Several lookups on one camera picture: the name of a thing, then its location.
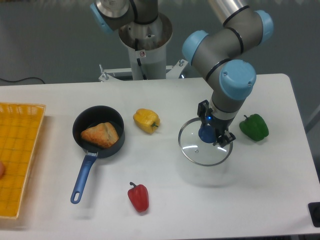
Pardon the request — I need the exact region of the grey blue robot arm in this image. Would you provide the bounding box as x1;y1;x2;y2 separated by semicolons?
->
90;0;274;147

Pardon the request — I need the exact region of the dark pot blue handle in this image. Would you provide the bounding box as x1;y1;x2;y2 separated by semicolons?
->
70;105;125;204

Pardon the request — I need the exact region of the black device at table edge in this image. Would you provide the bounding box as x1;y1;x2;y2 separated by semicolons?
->
308;202;320;228

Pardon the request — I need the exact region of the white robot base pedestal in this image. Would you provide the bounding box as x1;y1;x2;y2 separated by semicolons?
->
98;13;189;82

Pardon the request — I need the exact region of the red bell pepper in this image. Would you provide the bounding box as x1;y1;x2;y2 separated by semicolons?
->
127;182;149;213

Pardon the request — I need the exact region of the black cable on floor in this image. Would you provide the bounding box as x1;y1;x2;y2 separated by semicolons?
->
0;76;46;85

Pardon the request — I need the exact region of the golden pastry bread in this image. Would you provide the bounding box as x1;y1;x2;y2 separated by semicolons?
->
80;122;119;149

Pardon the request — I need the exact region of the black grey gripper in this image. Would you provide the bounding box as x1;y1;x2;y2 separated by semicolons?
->
197;100;237;147

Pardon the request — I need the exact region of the green bell pepper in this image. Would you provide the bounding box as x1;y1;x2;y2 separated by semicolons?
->
239;113;269;142

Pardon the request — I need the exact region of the glass pot lid blue knob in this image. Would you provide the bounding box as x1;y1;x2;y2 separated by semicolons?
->
178;117;233;167

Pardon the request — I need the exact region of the yellow woven basket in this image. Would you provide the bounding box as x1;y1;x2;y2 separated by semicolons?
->
0;102;46;219

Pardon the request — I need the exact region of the yellow bell pepper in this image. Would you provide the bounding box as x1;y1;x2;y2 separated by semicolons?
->
133;108;160;134

